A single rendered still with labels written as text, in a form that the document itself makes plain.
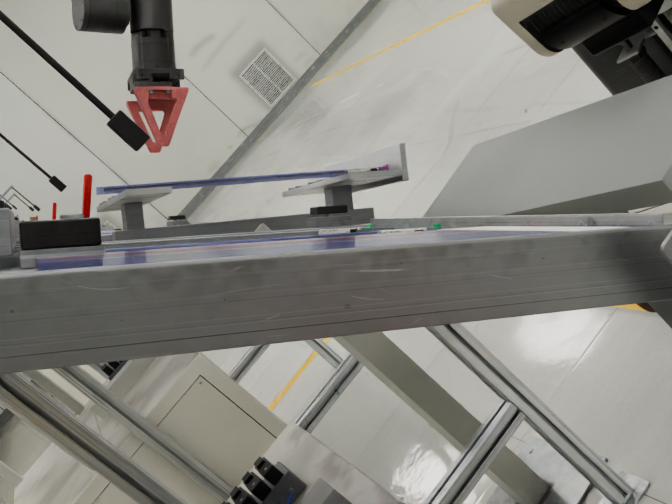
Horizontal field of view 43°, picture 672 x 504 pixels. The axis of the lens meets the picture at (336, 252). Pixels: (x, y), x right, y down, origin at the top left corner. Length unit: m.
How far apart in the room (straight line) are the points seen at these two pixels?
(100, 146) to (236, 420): 6.76
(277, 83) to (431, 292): 8.53
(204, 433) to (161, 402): 0.13
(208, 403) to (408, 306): 1.51
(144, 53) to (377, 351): 0.73
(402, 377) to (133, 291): 1.11
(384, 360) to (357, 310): 1.00
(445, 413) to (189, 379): 0.68
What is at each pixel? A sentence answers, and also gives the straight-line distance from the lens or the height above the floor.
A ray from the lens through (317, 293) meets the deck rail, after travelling 0.60.
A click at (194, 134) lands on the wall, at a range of 8.86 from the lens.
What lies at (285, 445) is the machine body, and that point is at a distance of 1.31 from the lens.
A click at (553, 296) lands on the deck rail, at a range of 0.69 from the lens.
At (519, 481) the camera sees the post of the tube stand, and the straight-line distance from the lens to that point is 1.81.
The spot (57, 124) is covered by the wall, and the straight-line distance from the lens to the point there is 8.72.
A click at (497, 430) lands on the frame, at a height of 0.31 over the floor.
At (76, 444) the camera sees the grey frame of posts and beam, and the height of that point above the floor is 0.85.
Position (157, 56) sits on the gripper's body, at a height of 1.14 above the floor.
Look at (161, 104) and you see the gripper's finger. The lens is 1.24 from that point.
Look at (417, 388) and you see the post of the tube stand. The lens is 1.65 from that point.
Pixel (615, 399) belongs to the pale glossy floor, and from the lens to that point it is 1.91.
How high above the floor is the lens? 1.11
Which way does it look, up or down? 16 degrees down
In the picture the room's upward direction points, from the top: 47 degrees counter-clockwise
